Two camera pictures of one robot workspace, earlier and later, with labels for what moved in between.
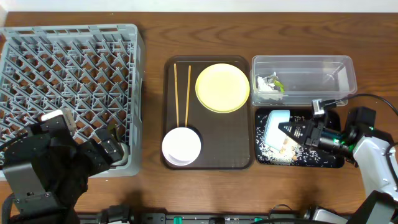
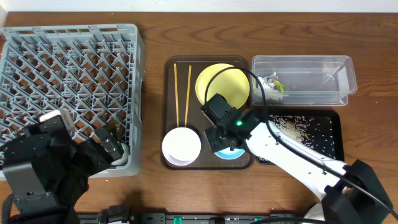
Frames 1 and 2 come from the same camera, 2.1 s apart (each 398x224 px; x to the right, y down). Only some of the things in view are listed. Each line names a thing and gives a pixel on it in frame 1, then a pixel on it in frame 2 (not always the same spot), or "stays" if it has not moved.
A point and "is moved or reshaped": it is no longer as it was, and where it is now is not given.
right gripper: [313, 134] → [217, 142]
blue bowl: [274, 136] is moved or reshaped
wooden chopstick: [176, 94] stays
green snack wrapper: [281, 86] stays
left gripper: [101, 147] stays
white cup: [123, 162] stays
